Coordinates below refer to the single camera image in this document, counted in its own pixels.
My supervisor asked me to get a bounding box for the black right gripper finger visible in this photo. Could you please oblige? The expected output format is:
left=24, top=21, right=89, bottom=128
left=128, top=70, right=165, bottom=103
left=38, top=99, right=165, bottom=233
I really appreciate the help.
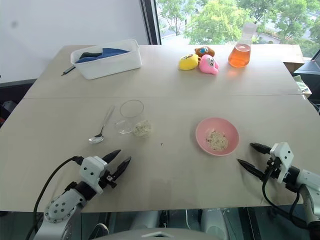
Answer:
left=237, top=158, right=266, bottom=182
left=249, top=142, right=272, bottom=154

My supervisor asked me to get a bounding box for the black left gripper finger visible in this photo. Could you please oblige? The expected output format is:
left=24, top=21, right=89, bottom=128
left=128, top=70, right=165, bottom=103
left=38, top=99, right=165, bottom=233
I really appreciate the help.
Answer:
left=112, top=156, right=133, bottom=179
left=102, top=149, right=122, bottom=165

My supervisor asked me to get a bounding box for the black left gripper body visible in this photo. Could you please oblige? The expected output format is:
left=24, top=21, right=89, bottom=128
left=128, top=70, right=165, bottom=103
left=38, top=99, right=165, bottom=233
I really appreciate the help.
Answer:
left=99, top=163, right=119, bottom=190

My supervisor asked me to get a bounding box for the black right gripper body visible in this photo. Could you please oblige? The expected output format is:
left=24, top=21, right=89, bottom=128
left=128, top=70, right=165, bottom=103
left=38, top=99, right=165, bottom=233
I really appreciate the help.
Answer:
left=261, top=156, right=284, bottom=182

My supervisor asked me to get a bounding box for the pile of grey-white powder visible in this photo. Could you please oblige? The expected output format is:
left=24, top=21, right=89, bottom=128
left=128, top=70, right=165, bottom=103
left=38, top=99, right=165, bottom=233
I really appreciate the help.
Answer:
left=133, top=119, right=152, bottom=137

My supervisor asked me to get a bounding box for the white grainy food with bits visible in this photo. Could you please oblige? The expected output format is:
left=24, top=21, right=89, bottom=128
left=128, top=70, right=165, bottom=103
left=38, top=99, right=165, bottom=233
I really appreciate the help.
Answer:
left=205, top=129, right=229, bottom=152

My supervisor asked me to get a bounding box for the silver metal spoon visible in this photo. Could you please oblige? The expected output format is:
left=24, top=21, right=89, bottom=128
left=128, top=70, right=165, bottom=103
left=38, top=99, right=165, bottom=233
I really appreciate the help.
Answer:
left=87, top=104, right=116, bottom=145

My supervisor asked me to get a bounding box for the clear glass cup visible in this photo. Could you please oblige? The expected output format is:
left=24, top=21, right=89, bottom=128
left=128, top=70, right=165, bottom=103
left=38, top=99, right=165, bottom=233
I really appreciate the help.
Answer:
left=114, top=99, right=153, bottom=138

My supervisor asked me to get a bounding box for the dark shoe with white sole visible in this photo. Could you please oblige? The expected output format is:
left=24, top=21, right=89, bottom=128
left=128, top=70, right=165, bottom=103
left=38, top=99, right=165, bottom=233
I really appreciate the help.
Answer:
left=91, top=223, right=110, bottom=238

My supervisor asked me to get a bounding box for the white rounded robot leg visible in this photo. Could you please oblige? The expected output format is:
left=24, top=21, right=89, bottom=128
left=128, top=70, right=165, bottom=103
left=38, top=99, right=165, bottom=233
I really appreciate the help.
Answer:
left=201, top=208, right=230, bottom=240
left=129, top=211, right=161, bottom=230

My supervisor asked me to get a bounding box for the pink bowl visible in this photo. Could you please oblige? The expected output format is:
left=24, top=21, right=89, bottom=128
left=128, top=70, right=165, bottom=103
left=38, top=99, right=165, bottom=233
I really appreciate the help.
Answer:
left=195, top=117, right=240, bottom=157

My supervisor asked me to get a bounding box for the grey robot torso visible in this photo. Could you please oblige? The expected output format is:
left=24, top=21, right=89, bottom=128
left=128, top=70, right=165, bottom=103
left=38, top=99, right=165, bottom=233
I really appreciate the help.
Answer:
left=91, top=227, right=227, bottom=240

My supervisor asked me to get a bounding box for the brown cardboard box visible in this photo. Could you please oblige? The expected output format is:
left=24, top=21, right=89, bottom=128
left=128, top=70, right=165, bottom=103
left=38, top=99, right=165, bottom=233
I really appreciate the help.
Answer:
left=281, top=57, right=306, bottom=74

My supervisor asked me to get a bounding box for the white plastic bin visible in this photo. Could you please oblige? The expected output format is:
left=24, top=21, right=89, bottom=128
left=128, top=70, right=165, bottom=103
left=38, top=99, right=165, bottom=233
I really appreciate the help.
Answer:
left=69, top=38, right=143, bottom=81

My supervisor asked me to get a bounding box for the glass flask with orange liquid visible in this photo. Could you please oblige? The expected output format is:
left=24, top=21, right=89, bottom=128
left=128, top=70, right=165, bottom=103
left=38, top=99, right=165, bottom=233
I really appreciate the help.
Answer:
left=227, top=22, right=257, bottom=69

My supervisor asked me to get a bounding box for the black pen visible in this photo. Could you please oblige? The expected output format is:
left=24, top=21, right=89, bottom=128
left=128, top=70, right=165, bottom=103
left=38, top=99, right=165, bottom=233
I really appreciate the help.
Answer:
left=60, top=65, right=77, bottom=77

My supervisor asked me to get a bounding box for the pink plush toy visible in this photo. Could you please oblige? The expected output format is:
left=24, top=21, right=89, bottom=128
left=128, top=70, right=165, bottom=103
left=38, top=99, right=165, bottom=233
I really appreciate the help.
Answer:
left=198, top=54, right=221, bottom=75

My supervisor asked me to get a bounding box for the blue cloth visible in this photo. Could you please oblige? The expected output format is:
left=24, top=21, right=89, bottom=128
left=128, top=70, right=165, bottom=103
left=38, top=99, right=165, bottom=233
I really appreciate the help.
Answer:
left=74, top=47, right=131, bottom=64

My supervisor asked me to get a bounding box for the black object in bin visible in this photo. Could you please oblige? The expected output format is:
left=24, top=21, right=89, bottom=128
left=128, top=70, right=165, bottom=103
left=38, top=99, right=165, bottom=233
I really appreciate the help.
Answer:
left=80, top=50, right=104, bottom=59

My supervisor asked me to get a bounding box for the brown plush toy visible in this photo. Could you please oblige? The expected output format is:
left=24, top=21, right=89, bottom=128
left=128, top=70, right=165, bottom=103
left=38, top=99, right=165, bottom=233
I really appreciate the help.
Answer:
left=194, top=45, right=216, bottom=59

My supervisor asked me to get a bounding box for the yellow plush toy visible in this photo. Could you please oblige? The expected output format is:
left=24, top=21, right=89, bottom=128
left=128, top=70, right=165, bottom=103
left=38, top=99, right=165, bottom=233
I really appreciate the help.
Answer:
left=178, top=52, right=200, bottom=71

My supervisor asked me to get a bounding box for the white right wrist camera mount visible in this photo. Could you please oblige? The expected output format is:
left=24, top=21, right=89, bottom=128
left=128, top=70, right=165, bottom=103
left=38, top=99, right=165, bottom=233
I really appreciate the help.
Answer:
left=269, top=141, right=294, bottom=183

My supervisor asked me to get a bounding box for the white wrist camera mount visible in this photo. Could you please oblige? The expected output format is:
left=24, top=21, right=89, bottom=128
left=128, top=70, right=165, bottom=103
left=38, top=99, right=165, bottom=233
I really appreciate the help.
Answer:
left=79, top=155, right=109, bottom=195
left=269, top=141, right=294, bottom=183

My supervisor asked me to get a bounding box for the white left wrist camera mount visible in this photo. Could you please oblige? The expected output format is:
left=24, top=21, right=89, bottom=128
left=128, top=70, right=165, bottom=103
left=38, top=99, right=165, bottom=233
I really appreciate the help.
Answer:
left=79, top=155, right=109, bottom=195

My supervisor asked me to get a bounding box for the black window frame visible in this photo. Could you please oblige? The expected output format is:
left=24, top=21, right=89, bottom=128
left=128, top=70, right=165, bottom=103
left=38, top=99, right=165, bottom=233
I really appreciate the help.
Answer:
left=139, top=0, right=162, bottom=46

